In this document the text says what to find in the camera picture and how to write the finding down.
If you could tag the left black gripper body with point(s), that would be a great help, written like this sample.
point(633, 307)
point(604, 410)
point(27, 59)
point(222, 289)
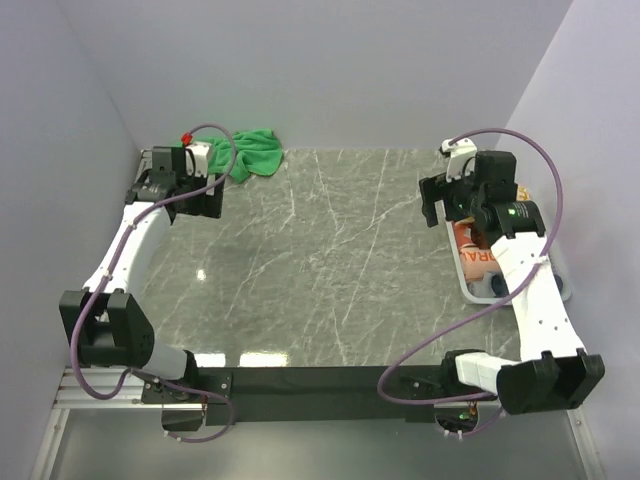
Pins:
point(205, 204)

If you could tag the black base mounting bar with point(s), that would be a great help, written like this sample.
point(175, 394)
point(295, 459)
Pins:
point(224, 396)

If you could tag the yellow white rolled towel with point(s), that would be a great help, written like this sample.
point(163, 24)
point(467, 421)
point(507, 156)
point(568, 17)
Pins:
point(523, 194)

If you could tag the orange white rolled towel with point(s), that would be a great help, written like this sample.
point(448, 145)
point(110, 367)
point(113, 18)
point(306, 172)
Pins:
point(475, 255)

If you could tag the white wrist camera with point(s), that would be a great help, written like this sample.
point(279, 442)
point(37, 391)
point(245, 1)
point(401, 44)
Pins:
point(198, 155)
point(460, 156)

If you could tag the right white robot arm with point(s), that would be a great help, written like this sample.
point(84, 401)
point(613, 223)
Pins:
point(554, 372)

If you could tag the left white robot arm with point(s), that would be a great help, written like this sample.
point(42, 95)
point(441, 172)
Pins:
point(103, 321)

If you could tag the green towel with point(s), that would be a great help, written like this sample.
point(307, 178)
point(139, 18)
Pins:
point(258, 152)

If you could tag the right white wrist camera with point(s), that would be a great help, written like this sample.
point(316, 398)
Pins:
point(460, 156)

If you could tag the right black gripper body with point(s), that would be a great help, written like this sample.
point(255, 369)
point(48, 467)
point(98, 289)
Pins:
point(459, 197)

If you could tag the dark blue rolled towel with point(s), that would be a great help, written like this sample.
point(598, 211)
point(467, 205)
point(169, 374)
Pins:
point(498, 288)

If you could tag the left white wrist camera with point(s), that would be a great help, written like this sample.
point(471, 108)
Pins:
point(198, 155)

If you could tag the white plastic basket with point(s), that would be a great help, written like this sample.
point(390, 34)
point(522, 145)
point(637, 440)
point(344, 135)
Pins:
point(470, 287)

